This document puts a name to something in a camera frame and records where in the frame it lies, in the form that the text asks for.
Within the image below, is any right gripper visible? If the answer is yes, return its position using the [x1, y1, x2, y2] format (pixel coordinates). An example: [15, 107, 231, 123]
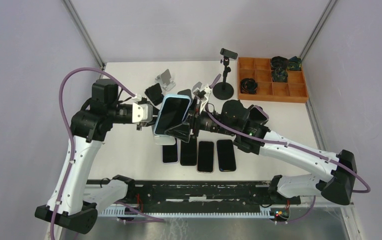
[165, 95, 238, 141]

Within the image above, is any light blue case phone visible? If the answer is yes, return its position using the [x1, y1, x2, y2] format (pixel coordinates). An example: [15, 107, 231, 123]
[153, 94, 192, 136]

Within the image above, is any black folding phone stand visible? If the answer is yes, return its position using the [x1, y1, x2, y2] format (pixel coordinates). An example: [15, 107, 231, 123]
[144, 83, 164, 106]

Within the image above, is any round wooden phone stand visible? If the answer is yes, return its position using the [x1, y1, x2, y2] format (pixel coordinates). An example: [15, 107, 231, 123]
[177, 89, 193, 99]

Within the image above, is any white small phone stand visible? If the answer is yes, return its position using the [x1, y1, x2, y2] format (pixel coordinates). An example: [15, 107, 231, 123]
[153, 135, 176, 146]

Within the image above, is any black phone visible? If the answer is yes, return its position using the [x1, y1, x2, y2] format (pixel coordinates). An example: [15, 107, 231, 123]
[179, 138, 198, 166]

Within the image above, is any silver folding phone stand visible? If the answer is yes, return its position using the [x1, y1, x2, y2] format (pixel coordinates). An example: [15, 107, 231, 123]
[155, 69, 176, 92]

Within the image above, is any purple case phone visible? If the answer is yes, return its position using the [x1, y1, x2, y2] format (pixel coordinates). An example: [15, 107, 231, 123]
[162, 143, 179, 164]

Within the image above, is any black tall round-base stand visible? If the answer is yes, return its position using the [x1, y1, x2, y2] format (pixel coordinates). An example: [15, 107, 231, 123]
[212, 48, 238, 100]

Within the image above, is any black lens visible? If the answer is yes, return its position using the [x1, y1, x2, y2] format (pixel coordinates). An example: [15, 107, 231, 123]
[239, 78, 258, 95]

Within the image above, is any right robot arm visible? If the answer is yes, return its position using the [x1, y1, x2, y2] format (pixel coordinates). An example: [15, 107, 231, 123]
[154, 95, 357, 206]

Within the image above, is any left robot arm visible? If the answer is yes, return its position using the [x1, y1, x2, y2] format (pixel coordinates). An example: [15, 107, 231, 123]
[34, 79, 156, 234]

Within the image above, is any orange compartment tray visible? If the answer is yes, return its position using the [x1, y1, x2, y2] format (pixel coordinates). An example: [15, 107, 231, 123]
[235, 57, 309, 104]

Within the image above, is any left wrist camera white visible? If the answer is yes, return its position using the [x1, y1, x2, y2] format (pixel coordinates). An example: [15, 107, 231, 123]
[131, 94, 154, 124]

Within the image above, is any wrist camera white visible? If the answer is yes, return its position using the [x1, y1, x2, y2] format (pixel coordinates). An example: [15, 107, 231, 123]
[191, 82, 213, 113]
[131, 94, 154, 124]

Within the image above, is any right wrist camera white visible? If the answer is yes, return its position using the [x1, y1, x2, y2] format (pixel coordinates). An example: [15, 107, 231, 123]
[191, 82, 213, 113]

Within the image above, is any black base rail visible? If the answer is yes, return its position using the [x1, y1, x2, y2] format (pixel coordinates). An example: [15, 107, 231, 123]
[115, 180, 302, 215]

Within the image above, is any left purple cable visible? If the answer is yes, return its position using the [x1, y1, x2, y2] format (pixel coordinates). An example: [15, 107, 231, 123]
[50, 67, 139, 240]

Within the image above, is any white cable duct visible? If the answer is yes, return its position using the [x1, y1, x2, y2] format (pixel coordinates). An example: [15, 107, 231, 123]
[98, 205, 275, 220]

